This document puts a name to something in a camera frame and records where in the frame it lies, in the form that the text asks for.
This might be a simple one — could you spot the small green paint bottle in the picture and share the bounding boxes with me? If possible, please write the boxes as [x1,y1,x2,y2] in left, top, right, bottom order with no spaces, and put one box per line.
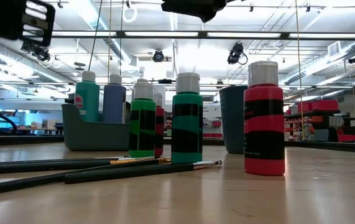
[128,81,157,159]

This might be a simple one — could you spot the small red paint bottle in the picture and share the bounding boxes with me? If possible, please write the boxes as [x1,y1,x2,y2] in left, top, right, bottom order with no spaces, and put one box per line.
[154,92,165,157]
[243,60,286,177]

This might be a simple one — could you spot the large turquoise paint bottle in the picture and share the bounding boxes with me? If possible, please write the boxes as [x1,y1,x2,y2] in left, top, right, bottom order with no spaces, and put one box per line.
[74,70,101,123]

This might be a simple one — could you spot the small teal paint bottle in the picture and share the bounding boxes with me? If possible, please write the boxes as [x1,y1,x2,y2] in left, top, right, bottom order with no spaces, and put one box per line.
[170,72,204,164]

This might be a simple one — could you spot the dark blue plastic cup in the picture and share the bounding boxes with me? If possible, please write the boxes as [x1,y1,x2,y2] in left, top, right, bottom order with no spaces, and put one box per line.
[219,85,249,155]

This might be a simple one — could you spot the large periwinkle paint bottle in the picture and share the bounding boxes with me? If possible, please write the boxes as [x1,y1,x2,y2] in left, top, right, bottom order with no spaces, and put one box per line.
[102,73,127,124]

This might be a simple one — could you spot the teal plastic bin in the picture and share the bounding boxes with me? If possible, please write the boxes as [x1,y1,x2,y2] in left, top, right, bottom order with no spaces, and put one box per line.
[61,103,131,152]

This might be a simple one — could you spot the black paintbrush silver ferrule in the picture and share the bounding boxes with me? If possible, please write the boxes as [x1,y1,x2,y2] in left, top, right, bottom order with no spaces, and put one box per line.
[63,159,223,185]
[0,155,161,167]

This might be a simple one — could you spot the thick black paintbrush gold bristles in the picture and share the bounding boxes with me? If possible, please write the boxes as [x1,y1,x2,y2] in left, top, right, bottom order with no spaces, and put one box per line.
[0,157,172,175]

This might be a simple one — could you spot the black paintbrush gold ferrule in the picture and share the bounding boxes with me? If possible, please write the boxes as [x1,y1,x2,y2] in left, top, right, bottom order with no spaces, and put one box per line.
[0,158,165,195]

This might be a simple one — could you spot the black overhead rig bar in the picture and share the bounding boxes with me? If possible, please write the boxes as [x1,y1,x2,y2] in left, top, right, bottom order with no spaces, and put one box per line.
[0,29,355,40]

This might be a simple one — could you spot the black ceiling device cluster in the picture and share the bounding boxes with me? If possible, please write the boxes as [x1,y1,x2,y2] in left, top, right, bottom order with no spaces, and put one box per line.
[20,39,52,63]

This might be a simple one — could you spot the blue computer monitor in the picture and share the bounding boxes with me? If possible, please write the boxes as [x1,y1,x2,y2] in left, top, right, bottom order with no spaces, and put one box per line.
[0,108,25,128]

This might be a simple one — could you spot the shelf with red bins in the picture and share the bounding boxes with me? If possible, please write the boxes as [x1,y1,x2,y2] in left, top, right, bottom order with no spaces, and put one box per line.
[284,98,355,144]

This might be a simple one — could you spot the black camera with cable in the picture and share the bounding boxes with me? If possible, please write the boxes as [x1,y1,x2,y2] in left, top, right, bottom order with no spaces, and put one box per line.
[226,42,249,66]

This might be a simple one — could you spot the round black overhead camera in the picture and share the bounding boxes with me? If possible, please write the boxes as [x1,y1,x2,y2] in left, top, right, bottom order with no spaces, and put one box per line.
[152,49,165,63]

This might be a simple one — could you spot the white cable ring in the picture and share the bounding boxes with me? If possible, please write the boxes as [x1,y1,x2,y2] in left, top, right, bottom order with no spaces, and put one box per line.
[122,0,138,23]

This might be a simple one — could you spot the black hanging cable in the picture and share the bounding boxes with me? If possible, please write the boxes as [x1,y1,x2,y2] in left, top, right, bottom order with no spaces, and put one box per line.
[87,0,104,72]

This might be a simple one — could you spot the black aluminium table frame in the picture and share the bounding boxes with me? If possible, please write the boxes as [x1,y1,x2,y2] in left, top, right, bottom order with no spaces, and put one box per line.
[0,132,355,155]

